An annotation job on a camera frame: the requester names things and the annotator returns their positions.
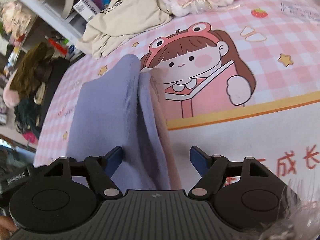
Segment white barcode box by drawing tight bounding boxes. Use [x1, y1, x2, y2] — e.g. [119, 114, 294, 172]
[73, 0, 101, 22]

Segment person left hand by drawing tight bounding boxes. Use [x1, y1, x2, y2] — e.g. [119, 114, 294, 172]
[0, 216, 18, 240]

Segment white bookshelf frame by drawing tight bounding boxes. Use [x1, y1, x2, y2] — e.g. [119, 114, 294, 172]
[19, 0, 86, 44]

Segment pink cartoon desk mat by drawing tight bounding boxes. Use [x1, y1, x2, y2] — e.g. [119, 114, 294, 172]
[34, 0, 319, 202]

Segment cream t-shirt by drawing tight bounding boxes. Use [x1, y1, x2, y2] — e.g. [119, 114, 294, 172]
[76, 0, 172, 59]

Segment mauve and lilac sweater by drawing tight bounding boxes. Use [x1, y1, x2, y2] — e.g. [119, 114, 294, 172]
[66, 54, 181, 191]

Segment olive brown garment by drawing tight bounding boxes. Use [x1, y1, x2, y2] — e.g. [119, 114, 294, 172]
[10, 42, 54, 100]

